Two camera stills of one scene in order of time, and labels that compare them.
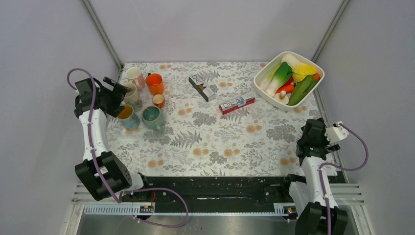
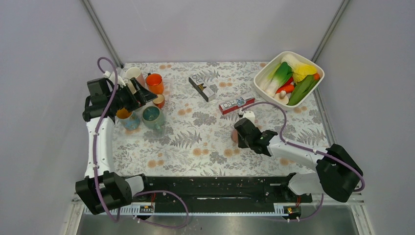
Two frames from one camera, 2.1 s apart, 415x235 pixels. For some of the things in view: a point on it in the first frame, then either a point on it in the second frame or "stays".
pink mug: [135, 77] stays
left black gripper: [118, 93] → [139, 98]
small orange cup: [159, 100] stays
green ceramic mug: [152, 117] stays
